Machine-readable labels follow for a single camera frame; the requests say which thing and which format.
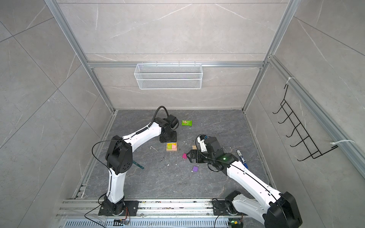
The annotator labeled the aluminium mounting rail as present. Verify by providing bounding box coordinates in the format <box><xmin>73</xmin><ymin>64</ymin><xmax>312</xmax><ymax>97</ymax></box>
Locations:
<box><xmin>52</xmin><ymin>198</ymin><xmax>264</xmax><ymax>228</ymax></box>

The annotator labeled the black wire hook rack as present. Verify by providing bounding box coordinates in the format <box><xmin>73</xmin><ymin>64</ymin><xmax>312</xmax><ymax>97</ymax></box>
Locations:
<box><xmin>272</xmin><ymin>85</ymin><xmax>338</xmax><ymax>162</ymax></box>

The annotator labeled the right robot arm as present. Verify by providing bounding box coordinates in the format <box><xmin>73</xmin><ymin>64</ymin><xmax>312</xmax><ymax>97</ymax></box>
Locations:
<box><xmin>187</xmin><ymin>135</ymin><xmax>303</xmax><ymax>228</ymax></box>

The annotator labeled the green snack packet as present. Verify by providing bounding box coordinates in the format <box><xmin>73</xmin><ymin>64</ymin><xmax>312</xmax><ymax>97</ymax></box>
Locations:
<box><xmin>182</xmin><ymin>120</ymin><xmax>193</xmax><ymax>126</ymax></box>

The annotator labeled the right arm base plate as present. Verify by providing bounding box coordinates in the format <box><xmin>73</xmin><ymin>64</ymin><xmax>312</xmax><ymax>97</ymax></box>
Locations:
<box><xmin>211</xmin><ymin>199</ymin><xmax>245</xmax><ymax>216</ymax></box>

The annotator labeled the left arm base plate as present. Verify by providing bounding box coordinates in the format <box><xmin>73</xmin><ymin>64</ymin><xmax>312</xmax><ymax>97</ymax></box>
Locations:
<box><xmin>98</xmin><ymin>200</ymin><xmax>139</xmax><ymax>216</ymax></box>

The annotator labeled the green handled tool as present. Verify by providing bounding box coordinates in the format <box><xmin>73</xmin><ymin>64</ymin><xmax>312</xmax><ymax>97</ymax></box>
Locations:
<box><xmin>133</xmin><ymin>161</ymin><xmax>144</xmax><ymax>170</ymax></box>

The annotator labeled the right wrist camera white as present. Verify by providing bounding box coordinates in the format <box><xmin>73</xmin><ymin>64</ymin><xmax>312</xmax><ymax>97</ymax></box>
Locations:
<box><xmin>197</xmin><ymin>137</ymin><xmax>207</xmax><ymax>153</ymax></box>

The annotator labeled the natural wood block long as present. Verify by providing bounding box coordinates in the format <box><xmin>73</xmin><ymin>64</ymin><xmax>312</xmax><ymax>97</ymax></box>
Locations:
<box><xmin>166</xmin><ymin>142</ymin><xmax>177</xmax><ymax>152</ymax></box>

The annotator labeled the white wire mesh basket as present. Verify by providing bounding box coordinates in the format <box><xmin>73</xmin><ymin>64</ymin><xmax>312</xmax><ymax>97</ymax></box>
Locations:
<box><xmin>134</xmin><ymin>63</ymin><xmax>203</xmax><ymax>90</ymax></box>

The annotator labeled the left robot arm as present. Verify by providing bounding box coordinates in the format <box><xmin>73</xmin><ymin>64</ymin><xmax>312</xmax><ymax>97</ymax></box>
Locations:
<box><xmin>101</xmin><ymin>106</ymin><xmax>179</xmax><ymax>216</ymax></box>

